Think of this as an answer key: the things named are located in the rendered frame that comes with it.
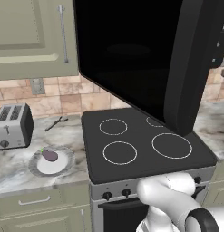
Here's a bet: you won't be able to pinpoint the pale green drawer front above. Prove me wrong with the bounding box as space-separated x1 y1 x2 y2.
0 188 63 218

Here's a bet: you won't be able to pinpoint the purple eggplant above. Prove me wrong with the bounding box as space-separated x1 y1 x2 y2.
40 147 60 162

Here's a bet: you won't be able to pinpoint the grey wall socket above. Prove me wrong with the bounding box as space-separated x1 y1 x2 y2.
29 78 46 95

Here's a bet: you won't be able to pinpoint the pale green wall cupboard door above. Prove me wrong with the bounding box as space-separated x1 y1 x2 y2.
0 0 80 82

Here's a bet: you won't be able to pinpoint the silver oven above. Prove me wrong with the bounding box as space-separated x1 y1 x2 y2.
88 165 218 232

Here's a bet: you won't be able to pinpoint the pale green base cupboard door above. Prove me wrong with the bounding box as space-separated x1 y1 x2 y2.
0 204 93 232

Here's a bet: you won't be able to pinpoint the pale green base cupboard run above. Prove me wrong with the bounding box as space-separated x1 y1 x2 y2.
203 159 224 208

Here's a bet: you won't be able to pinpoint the grey and white plate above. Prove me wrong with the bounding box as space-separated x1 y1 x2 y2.
28 145 76 178

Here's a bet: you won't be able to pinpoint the black hob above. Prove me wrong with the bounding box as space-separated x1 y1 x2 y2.
80 106 219 186

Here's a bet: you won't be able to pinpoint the silver wall cupboard handle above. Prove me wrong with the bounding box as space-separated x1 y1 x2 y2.
56 5 70 64

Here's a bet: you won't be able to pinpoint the silver base cupboard handle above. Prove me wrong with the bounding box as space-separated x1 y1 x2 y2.
79 208 87 232

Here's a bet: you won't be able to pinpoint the black kitchen tongs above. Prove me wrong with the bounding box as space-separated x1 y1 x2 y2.
44 115 69 132

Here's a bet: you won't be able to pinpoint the silver toaster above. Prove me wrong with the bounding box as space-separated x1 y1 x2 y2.
0 102 35 151

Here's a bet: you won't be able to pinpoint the silver drawer handle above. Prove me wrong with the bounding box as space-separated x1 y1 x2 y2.
17 195 52 207

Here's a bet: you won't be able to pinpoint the black microwave door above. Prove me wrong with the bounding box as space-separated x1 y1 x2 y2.
163 0 224 138

